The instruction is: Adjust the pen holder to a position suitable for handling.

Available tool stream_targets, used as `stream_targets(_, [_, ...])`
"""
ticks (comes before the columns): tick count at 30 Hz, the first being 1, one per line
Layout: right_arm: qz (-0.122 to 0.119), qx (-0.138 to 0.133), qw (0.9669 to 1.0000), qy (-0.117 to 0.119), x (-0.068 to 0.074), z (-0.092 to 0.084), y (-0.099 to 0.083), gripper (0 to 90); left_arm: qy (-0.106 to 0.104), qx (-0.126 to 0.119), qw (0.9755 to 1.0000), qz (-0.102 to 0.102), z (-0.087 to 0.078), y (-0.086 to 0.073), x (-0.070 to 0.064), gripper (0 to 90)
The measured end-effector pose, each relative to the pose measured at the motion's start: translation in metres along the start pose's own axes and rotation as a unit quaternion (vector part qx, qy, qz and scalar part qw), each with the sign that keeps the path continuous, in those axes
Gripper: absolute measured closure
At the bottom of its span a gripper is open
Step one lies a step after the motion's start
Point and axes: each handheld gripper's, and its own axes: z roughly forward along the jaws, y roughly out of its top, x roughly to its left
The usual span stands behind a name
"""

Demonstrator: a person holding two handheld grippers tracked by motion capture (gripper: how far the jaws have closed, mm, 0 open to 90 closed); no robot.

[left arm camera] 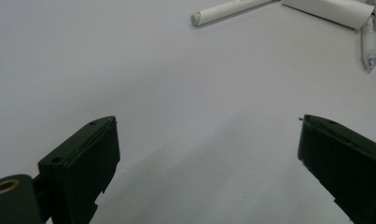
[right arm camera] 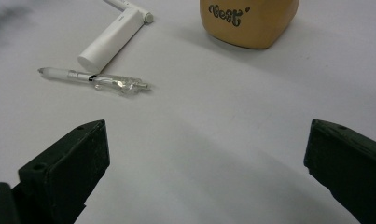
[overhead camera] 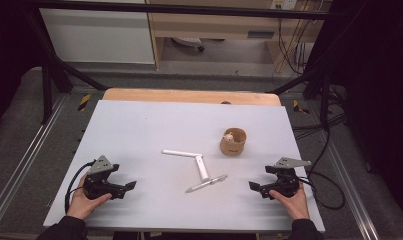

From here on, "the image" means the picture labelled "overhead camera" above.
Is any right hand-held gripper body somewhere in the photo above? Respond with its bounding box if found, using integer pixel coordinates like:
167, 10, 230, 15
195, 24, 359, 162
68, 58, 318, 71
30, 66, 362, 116
264, 157, 313, 198

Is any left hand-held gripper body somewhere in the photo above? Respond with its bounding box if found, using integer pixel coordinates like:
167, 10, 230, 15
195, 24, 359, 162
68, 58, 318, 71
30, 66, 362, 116
83, 155, 127, 201

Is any round wooden pen holder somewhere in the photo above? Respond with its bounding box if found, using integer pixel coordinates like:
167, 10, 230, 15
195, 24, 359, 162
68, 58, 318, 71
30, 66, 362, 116
219, 127, 248, 157

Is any silver pen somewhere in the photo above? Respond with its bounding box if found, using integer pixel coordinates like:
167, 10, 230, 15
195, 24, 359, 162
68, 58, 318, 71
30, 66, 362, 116
185, 174, 229, 194

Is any white pen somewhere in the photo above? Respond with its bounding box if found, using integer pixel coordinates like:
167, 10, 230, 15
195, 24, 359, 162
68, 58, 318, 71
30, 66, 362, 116
161, 149, 203, 159
194, 155, 210, 182

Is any person's right hand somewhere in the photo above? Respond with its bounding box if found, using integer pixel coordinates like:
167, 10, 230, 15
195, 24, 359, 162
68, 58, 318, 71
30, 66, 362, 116
268, 181, 311, 221

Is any person's left hand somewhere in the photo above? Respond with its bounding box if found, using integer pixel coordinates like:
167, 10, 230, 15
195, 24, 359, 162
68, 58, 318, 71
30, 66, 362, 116
66, 173, 113, 221

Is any wooden table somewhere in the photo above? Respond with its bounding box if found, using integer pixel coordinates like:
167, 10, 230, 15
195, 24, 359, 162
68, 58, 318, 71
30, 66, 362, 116
102, 87, 283, 107

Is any white cabinet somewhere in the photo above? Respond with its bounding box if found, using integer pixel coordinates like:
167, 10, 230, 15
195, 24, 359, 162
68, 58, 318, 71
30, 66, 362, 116
39, 7, 156, 65

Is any office chair base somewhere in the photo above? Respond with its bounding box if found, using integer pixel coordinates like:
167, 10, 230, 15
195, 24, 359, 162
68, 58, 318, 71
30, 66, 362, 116
171, 36, 206, 53

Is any light wooden desk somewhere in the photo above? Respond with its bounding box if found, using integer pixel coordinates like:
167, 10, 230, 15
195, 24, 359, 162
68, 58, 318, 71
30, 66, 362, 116
145, 0, 333, 70

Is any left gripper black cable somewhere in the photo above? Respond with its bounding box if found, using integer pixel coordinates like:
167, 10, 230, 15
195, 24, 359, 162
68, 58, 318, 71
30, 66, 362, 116
64, 160, 97, 215

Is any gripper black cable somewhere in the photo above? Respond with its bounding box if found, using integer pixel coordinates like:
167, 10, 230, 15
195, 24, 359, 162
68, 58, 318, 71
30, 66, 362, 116
298, 170, 346, 211
64, 160, 97, 215

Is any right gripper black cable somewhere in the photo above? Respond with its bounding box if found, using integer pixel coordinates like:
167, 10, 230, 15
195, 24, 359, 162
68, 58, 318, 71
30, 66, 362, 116
298, 170, 346, 211

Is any aluminium floor rail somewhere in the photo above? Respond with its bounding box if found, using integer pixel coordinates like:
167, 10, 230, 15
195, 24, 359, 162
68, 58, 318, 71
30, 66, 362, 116
322, 139, 381, 240
0, 94, 69, 228

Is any black floor cable bundle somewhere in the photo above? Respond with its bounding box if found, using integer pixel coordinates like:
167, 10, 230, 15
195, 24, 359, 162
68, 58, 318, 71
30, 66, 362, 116
290, 84, 349, 141

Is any hanging cable bundle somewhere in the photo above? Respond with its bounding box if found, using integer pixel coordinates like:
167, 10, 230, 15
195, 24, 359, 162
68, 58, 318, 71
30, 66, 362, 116
272, 9, 315, 84

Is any wall power outlet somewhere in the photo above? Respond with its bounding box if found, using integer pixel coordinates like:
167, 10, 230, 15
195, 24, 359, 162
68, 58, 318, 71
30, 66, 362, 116
270, 0, 299, 11

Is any black metal frame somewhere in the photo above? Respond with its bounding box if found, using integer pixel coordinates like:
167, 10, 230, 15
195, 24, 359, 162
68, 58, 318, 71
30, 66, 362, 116
22, 0, 343, 126

